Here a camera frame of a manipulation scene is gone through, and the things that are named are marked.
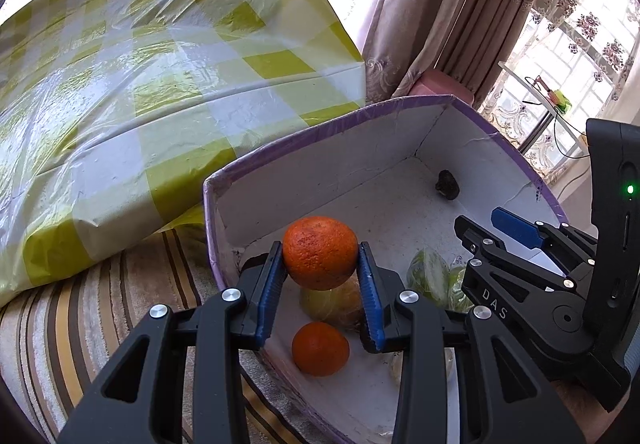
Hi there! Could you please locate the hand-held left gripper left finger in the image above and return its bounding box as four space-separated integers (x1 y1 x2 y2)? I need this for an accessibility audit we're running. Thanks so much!
57 240 288 444

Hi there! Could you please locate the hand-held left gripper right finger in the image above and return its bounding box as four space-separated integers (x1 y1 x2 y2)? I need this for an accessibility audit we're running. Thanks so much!
356 240 586 444

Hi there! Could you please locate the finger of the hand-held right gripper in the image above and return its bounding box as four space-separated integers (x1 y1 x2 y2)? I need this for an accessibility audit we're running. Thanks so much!
453 215 597 321
491 206 599 265

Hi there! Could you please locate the plastic-wrapped pale fruit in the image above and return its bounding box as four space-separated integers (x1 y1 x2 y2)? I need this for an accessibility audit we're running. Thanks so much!
300 274 366 332

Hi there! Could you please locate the plastic-wrapped green fruit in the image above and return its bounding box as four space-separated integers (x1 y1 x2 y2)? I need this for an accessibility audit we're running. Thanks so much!
406 246 475 315

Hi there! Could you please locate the large orange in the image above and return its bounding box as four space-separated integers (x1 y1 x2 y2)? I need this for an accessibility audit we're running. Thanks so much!
282 216 360 291

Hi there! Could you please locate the small orange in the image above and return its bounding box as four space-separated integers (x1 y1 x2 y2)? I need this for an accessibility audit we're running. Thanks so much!
291 321 351 377

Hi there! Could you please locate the dark passion fruit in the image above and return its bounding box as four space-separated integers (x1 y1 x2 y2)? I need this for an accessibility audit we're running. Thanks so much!
434 169 461 201

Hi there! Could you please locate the white box with purple rim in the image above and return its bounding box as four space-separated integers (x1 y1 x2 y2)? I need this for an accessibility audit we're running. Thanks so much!
202 94 571 444

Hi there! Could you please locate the person's right forearm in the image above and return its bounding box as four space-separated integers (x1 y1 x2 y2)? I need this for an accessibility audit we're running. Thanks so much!
550 376 636 444

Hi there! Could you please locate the pale plastic-wrapped item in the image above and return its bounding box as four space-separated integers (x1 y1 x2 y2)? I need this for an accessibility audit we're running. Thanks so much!
390 346 459 387

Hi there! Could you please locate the small green object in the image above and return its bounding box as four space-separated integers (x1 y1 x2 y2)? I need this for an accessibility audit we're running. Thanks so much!
549 90 574 113

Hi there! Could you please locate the white side table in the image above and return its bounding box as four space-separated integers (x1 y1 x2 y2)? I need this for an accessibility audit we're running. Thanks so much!
497 60 592 161

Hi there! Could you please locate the pink stool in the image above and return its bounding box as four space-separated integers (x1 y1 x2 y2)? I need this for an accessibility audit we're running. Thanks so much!
407 68 476 107

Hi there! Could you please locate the floral lace curtain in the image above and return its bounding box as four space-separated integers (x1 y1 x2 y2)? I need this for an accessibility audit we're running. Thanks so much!
477 0 640 187

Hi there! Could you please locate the striped brown rug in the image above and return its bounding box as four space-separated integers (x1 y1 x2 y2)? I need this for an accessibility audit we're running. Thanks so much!
0 224 351 444

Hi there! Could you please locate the yellow checked plastic tablecloth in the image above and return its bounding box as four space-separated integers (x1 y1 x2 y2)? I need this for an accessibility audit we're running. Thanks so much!
0 0 368 307

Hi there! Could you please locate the black cable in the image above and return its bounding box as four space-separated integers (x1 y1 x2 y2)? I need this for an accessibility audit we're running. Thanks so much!
550 111 592 161

